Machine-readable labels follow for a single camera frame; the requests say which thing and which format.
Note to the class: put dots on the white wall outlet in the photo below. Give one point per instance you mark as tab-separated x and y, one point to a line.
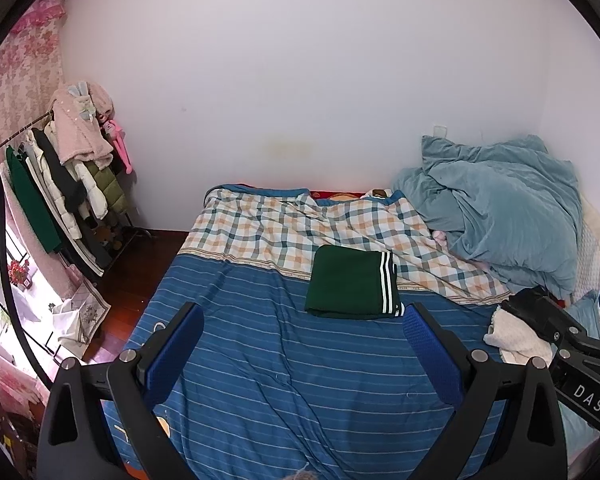
439	130

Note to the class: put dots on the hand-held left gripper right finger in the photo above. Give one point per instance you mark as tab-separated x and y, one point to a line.
432	355

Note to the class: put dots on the white hanging jacket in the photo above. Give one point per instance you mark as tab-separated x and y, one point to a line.
44	172

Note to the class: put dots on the blue striped plaid bed sheet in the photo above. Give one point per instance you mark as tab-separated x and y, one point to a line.
280	370

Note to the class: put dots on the metal clothes rack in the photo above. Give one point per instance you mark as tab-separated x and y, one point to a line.
139	230

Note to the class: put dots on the grey fuzzy object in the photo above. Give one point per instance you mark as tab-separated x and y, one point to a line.
300	472

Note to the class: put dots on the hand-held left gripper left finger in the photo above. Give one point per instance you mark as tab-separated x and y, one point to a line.
175	355

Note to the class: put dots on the black hanging garment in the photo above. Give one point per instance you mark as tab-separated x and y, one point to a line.
60	170

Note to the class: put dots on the white fluffy cloth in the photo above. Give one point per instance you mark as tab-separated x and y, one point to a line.
517	342

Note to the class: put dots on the red cloth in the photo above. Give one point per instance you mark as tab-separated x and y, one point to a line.
335	194

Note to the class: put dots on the pink fluffy robe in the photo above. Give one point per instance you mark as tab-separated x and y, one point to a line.
75	130

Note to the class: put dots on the small pink cloth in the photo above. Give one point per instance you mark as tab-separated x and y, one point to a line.
439	236

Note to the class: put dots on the red potted flowers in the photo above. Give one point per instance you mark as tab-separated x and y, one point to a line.
17	270

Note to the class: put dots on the white floral cloth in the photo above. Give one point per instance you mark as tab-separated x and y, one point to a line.
80	320

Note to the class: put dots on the olive puffer jacket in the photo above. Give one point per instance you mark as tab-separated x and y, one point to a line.
107	185

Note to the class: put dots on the white puffer jacket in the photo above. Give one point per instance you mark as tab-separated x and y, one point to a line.
92	197

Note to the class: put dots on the green hanging garment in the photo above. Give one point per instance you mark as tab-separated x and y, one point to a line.
30	200

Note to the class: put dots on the white quilted blanket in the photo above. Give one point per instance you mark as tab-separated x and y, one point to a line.
597	255

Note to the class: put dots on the green garment with white stripes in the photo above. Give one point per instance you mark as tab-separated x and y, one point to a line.
345	280

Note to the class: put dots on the pink floral curtain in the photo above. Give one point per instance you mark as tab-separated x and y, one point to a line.
25	60

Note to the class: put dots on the pink plush toy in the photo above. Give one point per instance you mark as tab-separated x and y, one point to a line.
120	150

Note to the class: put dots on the light blue duvet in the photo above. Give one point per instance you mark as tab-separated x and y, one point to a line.
505	210

